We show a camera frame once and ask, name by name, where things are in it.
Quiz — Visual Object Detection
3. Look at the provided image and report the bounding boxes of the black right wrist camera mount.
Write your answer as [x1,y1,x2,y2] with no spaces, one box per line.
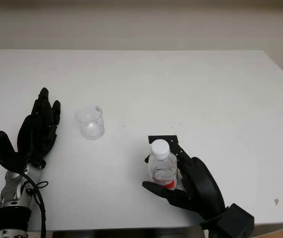
[200,203,255,238]

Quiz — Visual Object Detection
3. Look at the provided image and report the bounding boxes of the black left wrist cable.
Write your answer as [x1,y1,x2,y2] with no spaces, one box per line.
[19,171,49,238]

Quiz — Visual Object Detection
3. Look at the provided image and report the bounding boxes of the clear glass cup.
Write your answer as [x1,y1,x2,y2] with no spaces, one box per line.
[74,104,106,140]

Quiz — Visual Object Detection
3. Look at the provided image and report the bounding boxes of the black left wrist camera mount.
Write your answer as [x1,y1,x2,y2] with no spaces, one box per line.
[0,129,30,172]

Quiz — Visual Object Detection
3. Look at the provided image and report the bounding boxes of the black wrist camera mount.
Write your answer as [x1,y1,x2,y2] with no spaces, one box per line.
[0,129,30,172]
[200,203,255,238]

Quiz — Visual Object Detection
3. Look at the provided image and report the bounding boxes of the clear plastic water bottle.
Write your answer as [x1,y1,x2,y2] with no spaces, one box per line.
[147,139,182,191]

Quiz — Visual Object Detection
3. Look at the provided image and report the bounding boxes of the black tape strip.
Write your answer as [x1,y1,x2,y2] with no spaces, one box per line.
[148,135,178,145]

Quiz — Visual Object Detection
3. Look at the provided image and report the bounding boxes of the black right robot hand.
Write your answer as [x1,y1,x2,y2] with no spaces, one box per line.
[142,140,226,221]

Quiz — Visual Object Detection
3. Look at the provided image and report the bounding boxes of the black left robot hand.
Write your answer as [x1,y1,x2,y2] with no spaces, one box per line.
[16,87,62,165]

